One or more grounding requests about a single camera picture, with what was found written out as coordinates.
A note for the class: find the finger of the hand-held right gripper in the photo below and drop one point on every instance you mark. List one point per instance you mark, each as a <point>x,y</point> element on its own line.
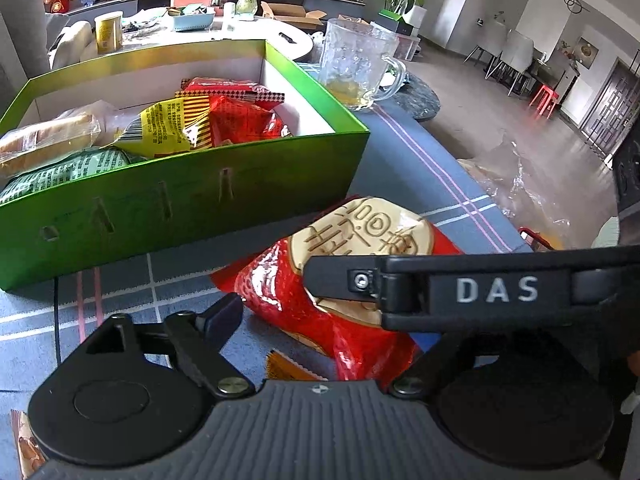
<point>335,277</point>

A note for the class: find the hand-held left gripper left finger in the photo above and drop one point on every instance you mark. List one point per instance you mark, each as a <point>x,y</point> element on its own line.
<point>222,312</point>

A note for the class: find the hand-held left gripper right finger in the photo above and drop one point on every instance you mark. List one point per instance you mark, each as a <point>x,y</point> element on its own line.
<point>430,365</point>

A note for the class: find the large red snack packet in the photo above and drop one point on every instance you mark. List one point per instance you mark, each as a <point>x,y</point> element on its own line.
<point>300,290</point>

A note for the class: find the green cardboard box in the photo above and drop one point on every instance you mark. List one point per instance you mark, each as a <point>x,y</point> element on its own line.
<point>175,210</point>

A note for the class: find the yellow red snack packet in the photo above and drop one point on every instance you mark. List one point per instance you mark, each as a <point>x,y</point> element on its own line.
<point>170,127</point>

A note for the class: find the green snack packet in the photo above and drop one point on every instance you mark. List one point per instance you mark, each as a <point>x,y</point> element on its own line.
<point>60,172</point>

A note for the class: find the brown snack packet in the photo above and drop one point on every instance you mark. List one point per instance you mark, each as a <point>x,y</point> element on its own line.
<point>27,450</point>

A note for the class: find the clear bread packet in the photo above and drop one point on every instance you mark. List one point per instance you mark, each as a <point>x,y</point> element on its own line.
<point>45,137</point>

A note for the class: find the red phone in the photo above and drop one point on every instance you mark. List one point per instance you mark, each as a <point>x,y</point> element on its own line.
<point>540,239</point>

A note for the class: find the clear plastic bag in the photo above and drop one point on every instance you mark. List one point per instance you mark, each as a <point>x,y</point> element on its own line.
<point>520,180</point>

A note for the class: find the blue striped tablecloth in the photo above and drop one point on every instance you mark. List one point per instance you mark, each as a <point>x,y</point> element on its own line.
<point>440,175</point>

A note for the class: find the dark carved door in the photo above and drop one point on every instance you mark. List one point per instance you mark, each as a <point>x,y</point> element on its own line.
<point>610,105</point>

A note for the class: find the red stool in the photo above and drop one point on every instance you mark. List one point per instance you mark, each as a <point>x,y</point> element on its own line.
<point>545,97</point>

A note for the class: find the dark marble round table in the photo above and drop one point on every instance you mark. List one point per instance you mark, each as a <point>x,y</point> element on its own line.
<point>420,100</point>

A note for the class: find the red checkered snack packet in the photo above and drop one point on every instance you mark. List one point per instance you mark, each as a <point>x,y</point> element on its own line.
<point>230,89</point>

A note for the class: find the glass mug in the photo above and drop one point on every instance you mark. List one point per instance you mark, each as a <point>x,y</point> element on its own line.
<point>350,60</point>

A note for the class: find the dark dining table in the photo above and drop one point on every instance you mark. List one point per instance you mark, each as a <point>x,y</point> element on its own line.
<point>557,62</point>

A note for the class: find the white dining chair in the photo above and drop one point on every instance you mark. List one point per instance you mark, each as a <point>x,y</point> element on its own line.
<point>492,40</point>
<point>520,55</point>

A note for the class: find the clear storage box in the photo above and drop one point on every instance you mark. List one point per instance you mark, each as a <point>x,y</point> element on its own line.
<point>407,47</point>

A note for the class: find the green black box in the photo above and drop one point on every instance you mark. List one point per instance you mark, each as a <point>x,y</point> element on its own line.
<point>392,20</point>

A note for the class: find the open cardboard box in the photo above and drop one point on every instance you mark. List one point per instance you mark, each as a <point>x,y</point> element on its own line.
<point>295,15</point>

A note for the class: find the white coffee table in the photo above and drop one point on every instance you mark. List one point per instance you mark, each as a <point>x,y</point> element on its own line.
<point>165,37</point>

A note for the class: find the light blue basket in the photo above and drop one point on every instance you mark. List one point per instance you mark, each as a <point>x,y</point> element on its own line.
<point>192,21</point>

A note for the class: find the yellow can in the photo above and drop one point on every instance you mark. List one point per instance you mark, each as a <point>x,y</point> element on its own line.
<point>109,32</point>

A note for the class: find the dark tv cabinet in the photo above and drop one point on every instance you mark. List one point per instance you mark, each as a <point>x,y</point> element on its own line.
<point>125,6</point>

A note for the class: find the grey armchair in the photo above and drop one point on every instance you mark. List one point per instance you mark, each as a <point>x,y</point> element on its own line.
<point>20,25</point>

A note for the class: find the framed wall picture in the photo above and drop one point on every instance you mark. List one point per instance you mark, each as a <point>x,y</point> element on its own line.
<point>586,48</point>

